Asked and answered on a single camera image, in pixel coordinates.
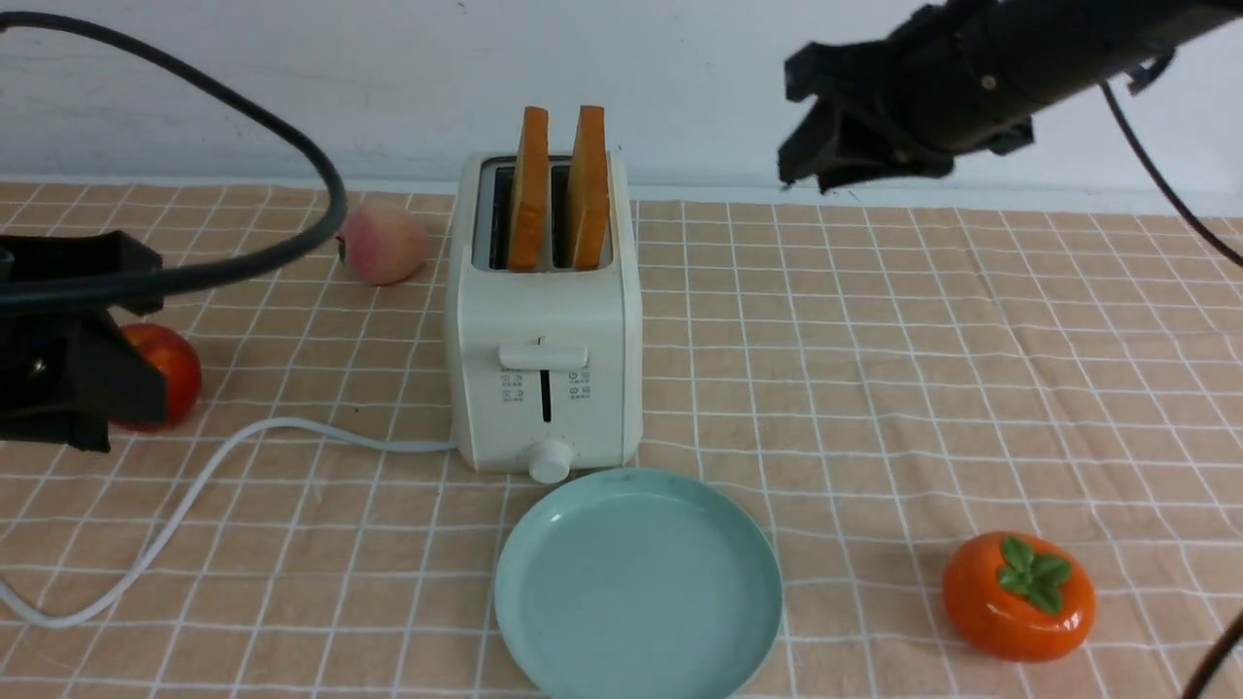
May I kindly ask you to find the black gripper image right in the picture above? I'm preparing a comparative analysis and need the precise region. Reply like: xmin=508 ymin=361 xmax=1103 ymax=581
xmin=777 ymin=30 xmax=956 ymax=193

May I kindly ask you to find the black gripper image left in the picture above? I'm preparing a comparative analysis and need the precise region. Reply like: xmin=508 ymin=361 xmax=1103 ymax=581
xmin=1 ymin=231 xmax=168 ymax=454

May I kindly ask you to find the toast slice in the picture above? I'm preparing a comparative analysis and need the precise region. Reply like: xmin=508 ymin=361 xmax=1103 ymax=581
xmin=507 ymin=106 xmax=549 ymax=272
xmin=566 ymin=104 xmax=610 ymax=271

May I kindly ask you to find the red apple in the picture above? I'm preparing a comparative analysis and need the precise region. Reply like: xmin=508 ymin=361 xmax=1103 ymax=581
xmin=113 ymin=322 xmax=203 ymax=433

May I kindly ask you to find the pink peach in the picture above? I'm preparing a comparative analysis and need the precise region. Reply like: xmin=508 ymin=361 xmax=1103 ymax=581
xmin=336 ymin=201 xmax=431 ymax=286

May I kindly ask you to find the orange checkered tablecloth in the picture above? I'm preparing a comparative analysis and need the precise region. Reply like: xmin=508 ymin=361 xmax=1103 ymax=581
xmin=1 ymin=193 xmax=1242 ymax=698

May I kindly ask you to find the white two-slot toaster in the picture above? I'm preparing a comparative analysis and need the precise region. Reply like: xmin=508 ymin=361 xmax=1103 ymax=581
xmin=443 ymin=153 xmax=643 ymax=483

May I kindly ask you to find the orange persimmon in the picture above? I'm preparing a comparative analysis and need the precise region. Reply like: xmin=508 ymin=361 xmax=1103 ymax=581
xmin=942 ymin=531 xmax=1098 ymax=663

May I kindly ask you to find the light blue plate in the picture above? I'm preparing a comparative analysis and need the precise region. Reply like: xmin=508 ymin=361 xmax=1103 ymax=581
xmin=493 ymin=468 xmax=783 ymax=698

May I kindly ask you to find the white power cord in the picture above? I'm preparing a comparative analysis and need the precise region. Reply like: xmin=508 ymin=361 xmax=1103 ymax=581
xmin=0 ymin=418 xmax=455 ymax=629

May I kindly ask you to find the black cable image right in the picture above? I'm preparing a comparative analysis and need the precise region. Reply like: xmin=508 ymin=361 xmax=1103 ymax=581
xmin=1100 ymin=50 xmax=1242 ymax=698

